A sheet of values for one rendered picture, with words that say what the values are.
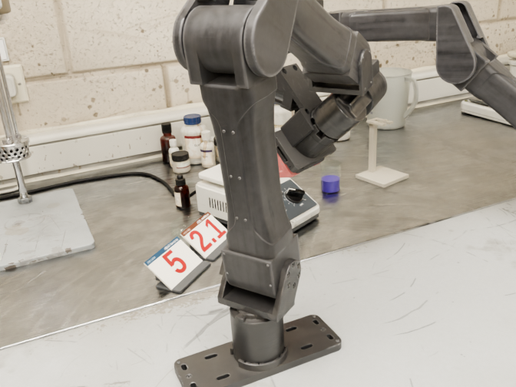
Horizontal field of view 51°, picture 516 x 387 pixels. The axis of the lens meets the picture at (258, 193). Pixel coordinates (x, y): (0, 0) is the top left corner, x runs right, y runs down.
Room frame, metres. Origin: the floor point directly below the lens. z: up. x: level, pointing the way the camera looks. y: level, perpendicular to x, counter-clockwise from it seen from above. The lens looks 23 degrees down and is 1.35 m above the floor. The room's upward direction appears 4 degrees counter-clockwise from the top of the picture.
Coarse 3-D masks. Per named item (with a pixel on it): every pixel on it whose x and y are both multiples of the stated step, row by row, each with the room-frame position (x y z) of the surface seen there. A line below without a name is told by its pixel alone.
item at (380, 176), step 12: (372, 120) 1.11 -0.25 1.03; (384, 120) 1.10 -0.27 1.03; (372, 132) 1.11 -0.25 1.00; (372, 144) 1.11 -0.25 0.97; (372, 156) 1.11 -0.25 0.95; (372, 168) 1.11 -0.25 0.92; (384, 168) 1.13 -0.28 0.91; (372, 180) 1.07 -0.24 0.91; (384, 180) 1.06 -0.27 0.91; (396, 180) 1.06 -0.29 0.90
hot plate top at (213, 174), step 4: (212, 168) 0.98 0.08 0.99; (216, 168) 0.98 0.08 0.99; (220, 168) 0.98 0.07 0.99; (200, 172) 0.96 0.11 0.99; (204, 172) 0.96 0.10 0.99; (208, 172) 0.96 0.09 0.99; (212, 172) 0.96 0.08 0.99; (216, 172) 0.96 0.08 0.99; (220, 172) 0.96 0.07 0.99; (200, 176) 0.95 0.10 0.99; (204, 176) 0.94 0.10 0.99; (208, 176) 0.94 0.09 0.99; (212, 176) 0.94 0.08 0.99; (216, 176) 0.94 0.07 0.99; (220, 176) 0.94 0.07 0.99; (208, 180) 0.94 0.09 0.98; (212, 180) 0.93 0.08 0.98; (216, 180) 0.92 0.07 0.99; (220, 180) 0.92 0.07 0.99; (220, 184) 0.92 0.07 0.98
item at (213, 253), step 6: (180, 234) 0.81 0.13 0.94; (186, 240) 0.80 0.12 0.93; (222, 240) 0.84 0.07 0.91; (192, 246) 0.81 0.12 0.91; (216, 246) 0.82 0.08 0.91; (222, 246) 0.82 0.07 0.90; (198, 252) 0.79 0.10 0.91; (210, 252) 0.80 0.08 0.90; (216, 252) 0.80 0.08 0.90; (204, 258) 0.79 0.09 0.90; (210, 258) 0.78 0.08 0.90; (216, 258) 0.79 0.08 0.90
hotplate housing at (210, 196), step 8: (200, 184) 0.95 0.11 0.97; (208, 184) 0.95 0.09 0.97; (216, 184) 0.94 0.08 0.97; (296, 184) 0.95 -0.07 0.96; (200, 192) 0.95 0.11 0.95; (208, 192) 0.93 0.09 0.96; (216, 192) 0.92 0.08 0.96; (224, 192) 0.91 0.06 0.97; (200, 200) 0.95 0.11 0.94; (208, 200) 0.93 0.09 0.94; (216, 200) 0.92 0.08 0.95; (224, 200) 0.90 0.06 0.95; (200, 208) 0.95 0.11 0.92; (208, 208) 0.93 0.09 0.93; (216, 208) 0.92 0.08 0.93; (224, 208) 0.91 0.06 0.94; (312, 208) 0.90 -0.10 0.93; (216, 216) 0.92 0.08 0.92; (224, 216) 0.91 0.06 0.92; (304, 216) 0.88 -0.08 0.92; (312, 216) 0.90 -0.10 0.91; (296, 224) 0.86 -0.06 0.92; (304, 224) 0.89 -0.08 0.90
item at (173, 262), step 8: (176, 248) 0.77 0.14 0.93; (184, 248) 0.78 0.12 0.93; (160, 256) 0.74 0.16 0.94; (168, 256) 0.75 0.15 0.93; (176, 256) 0.76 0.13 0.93; (184, 256) 0.77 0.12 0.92; (192, 256) 0.77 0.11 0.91; (152, 264) 0.72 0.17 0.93; (160, 264) 0.73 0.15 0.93; (168, 264) 0.74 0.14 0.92; (176, 264) 0.74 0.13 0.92; (184, 264) 0.75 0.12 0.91; (192, 264) 0.76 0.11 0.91; (160, 272) 0.72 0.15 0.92; (168, 272) 0.72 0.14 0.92; (176, 272) 0.73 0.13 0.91; (184, 272) 0.74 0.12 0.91; (168, 280) 0.71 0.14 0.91
